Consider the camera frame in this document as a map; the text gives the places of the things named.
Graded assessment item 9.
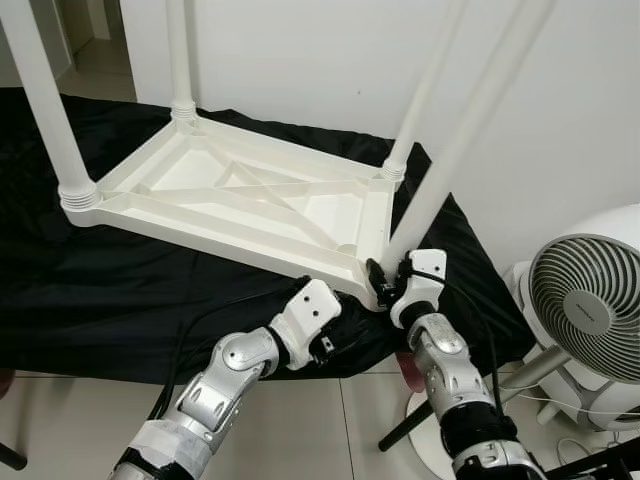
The black metal stand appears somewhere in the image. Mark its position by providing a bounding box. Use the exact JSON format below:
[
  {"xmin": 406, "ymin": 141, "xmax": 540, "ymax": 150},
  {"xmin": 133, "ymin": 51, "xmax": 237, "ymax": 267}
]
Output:
[{"xmin": 545, "ymin": 435, "xmax": 640, "ymax": 480}]

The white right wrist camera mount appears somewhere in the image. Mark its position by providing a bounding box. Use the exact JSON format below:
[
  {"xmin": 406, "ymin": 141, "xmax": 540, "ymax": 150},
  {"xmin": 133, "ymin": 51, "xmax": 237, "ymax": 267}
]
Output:
[{"xmin": 388, "ymin": 250, "xmax": 448, "ymax": 329}]

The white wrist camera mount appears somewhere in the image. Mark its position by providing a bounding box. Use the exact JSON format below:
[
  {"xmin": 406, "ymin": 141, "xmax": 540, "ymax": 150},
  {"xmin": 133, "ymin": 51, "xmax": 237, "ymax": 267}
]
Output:
[
  {"xmin": 388, "ymin": 250, "xmax": 448, "ymax": 329},
  {"xmin": 268, "ymin": 278, "xmax": 343, "ymax": 369}
]

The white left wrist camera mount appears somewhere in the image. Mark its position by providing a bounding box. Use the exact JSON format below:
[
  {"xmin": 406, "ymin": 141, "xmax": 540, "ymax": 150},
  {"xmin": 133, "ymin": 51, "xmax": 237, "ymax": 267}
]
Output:
[{"xmin": 268, "ymin": 278, "xmax": 343, "ymax": 369}]

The black tablecloth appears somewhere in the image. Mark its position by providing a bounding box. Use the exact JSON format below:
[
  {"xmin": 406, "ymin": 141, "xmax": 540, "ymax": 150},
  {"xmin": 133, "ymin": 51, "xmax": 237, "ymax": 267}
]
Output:
[{"xmin": 0, "ymin": 88, "xmax": 536, "ymax": 386}]

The white pedestal fan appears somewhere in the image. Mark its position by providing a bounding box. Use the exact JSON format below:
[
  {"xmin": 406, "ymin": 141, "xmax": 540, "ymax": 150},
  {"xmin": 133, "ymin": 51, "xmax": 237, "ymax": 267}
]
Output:
[{"xmin": 405, "ymin": 205, "xmax": 640, "ymax": 471}]

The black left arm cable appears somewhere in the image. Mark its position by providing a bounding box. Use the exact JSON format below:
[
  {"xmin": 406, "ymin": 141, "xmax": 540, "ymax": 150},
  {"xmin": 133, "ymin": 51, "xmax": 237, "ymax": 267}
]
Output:
[{"xmin": 150, "ymin": 285, "xmax": 301, "ymax": 421}]

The white plastic table top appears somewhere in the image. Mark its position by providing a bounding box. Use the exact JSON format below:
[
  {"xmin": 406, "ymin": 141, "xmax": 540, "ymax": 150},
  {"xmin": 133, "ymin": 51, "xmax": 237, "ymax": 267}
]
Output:
[{"xmin": 60, "ymin": 105, "xmax": 411, "ymax": 311}]

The white plastic table leg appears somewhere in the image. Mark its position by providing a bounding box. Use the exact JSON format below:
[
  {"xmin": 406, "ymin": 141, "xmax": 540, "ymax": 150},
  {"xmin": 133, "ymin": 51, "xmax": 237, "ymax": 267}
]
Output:
[
  {"xmin": 0, "ymin": 0, "xmax": 101, "ymax": 211},
  {"xmin": 380, "ymin": 0, "xmax": 556, "ymax": 271},
  {"xmin": 165, "ymin": 0, "xmax": 199, "ymax": 123},
  {"xmin": 380, "ymin": 0, "xmax": 471, "ymax": 183}
]

